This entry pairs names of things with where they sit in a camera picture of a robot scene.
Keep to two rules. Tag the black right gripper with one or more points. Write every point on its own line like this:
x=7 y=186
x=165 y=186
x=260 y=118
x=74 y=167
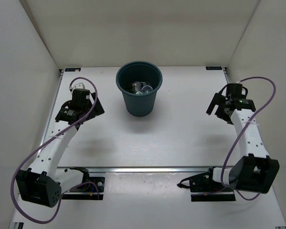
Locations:
x=219 y=100

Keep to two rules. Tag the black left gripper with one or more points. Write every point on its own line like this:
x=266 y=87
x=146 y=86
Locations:
x=97 y=110

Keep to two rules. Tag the green plastic soda bottle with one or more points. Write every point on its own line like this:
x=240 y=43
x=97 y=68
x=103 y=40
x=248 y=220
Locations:
x=131 y=89

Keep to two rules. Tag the clear bottle black label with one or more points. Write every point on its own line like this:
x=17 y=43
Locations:
x=138 y=85

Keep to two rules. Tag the blue label clear water bottle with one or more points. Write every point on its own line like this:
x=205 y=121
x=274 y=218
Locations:
x=146 y=89

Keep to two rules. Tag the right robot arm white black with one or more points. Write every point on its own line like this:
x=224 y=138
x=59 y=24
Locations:
x=255 y=171

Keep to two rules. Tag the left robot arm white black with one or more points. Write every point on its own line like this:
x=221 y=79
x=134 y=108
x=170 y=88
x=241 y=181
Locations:
x=40 y=183

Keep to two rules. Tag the dark teal plastic bin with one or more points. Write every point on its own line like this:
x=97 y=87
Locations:
x=139 y=104

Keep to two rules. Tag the black label sticker right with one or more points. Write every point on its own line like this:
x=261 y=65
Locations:
x=213 y=68

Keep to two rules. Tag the black label sticker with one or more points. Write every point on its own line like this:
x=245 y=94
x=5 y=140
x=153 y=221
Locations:
x=213 y=68
x=72 y=69

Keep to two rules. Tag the black label sticker left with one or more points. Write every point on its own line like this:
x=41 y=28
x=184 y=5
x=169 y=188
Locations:
x=72 y=69

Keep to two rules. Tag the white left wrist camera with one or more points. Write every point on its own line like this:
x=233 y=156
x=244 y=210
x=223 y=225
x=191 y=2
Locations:
x=77 y=86

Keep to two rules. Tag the aluminium table edge rail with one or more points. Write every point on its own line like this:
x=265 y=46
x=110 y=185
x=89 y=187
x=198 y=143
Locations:
x=147 y=169

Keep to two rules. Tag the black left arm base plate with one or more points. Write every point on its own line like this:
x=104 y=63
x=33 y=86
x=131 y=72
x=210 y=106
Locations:
x=88 y=191

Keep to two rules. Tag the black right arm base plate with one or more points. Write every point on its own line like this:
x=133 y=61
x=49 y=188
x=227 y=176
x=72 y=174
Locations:
x=204 y=189

